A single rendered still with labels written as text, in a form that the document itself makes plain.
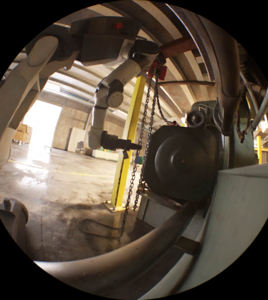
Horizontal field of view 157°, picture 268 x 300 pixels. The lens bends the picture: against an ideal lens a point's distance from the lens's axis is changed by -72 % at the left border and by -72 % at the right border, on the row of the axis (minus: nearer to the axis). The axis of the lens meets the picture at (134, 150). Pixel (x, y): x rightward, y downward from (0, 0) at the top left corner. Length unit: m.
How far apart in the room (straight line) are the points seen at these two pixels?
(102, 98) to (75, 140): 8.37
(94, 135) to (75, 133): 8.29
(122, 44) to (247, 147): 1.03
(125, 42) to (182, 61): 1.26
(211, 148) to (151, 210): 0.69
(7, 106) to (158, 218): 1.06
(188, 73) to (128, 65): 1.46
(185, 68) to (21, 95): 1.78
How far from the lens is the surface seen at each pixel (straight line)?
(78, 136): 8.80
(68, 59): 0.44
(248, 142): 0.98
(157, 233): 0.16
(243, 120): 1.06
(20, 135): 6.63
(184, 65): 1.74
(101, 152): 7.72
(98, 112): 0.45
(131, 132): 1.02
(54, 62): 0.41
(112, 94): 0.40
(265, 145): 9.70
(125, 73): 0.44
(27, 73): 0.34
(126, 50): 0.53
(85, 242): 0.74
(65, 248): 0.71
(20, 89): 0.33
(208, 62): 1.07
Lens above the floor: 0.59
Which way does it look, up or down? 5 degrees up
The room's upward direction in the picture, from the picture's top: 11 degrees clockwise
